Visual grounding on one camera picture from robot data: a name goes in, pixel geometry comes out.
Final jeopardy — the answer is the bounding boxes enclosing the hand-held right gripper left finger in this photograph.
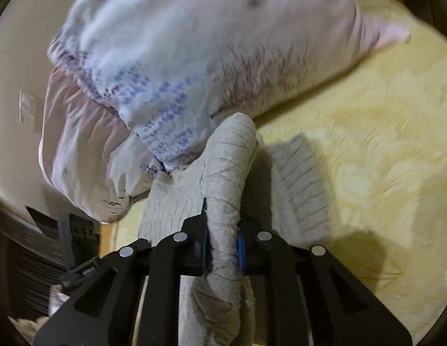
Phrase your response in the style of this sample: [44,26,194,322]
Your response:
[33,198,212,346]

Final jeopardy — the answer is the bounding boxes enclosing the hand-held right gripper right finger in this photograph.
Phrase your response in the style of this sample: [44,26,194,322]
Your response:
[237,220,413,346]

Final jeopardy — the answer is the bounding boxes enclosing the light grey cable-knit sweater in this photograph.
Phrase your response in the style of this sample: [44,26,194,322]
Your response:
[137,113,332,346]

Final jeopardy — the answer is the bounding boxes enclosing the wooden bed headboard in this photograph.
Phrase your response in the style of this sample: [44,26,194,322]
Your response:
[99,221,119,256]

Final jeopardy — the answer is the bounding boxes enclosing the dark slatted furniture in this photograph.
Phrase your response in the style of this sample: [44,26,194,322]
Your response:
[0,202,71,318]

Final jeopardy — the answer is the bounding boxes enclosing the white floral pillow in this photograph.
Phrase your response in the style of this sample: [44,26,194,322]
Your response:
[39,68,166,223]

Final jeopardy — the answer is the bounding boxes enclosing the yellow patterned bed sheet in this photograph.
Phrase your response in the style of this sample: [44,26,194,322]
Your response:
[101,0,447,346]

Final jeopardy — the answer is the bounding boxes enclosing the white pillow with blue print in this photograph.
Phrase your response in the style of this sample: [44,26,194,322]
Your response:
[47,0,411,174]

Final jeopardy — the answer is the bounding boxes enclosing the white wall switch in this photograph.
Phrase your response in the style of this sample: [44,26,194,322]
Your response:
[19,90,37,130]

